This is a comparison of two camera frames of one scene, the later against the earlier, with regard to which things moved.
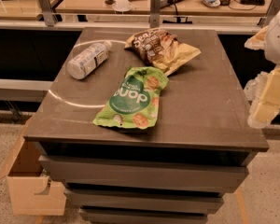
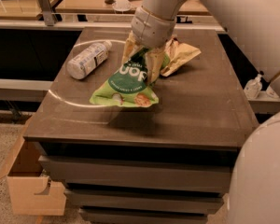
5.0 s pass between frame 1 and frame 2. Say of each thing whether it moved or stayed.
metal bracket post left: stayed
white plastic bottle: stayed
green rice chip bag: moved
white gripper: moved
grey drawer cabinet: stayed
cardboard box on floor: stayed
